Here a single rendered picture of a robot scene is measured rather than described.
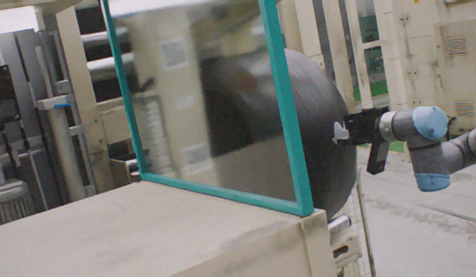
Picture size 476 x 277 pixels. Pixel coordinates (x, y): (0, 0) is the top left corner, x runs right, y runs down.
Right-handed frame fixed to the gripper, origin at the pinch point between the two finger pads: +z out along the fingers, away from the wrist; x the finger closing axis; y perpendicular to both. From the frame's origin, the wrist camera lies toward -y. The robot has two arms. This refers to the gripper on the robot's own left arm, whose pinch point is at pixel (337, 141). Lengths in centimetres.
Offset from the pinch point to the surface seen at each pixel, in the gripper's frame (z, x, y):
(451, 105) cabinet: 292, -402, -49
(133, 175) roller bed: 61, 36, 2
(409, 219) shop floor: 187, -202, -100
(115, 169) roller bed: 71, 38, 5
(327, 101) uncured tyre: 2.7, -2.4, 11.0
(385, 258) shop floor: 154, -143, -104
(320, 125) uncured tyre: 1.4, 3.0, 5.4
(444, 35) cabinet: 281, -401, 23
